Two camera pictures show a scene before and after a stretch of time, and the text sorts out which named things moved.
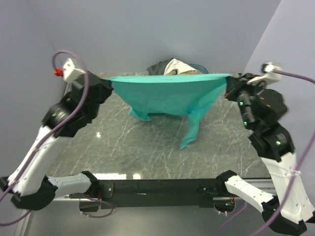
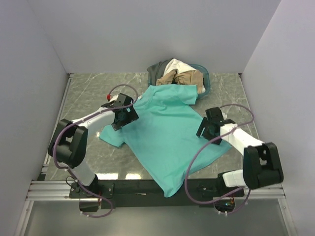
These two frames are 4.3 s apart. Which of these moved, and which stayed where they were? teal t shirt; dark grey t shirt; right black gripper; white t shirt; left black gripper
Moved: right black gripper; teal t shirt; left black gripper
Stayed: white t shirt; dark grey t shirt
